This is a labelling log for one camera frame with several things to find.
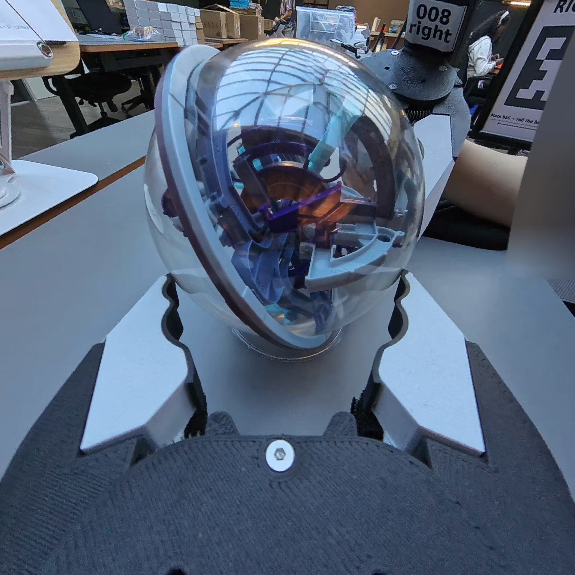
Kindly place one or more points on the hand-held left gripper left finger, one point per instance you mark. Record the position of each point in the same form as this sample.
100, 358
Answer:
134, 386

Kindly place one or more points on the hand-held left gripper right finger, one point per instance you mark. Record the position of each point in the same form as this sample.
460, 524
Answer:
431, 382

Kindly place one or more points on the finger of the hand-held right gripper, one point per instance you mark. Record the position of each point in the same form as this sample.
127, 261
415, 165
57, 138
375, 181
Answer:
438, 152

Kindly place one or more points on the clear plastic ball stand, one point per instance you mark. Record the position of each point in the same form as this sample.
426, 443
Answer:
287, 352

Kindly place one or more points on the clear plastic maze ball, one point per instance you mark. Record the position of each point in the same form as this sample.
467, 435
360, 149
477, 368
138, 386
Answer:
278, 188

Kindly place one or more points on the person's right forearm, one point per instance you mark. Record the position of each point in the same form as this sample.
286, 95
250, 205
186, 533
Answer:
485, 179

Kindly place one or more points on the black wrist rest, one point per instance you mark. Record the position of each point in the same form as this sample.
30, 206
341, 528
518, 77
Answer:
467, 229

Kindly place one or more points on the clear storage bin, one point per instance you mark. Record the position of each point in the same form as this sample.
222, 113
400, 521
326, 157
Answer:
328, 22

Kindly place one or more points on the black white marker sign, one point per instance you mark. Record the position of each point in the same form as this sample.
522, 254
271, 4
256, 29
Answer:
530, 67

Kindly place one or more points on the brown cardboard box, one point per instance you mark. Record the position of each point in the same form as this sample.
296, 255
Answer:
220, 24
252, 27

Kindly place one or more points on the white document stand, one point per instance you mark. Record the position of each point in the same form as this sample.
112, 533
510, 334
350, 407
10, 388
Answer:
49, 188

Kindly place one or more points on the stack of white boxes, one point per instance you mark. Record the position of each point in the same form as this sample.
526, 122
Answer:
161, 18

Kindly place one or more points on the wooden desk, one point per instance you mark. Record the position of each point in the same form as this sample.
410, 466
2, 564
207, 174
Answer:
134, 45

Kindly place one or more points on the black office chair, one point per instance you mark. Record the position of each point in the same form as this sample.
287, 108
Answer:
99, 90

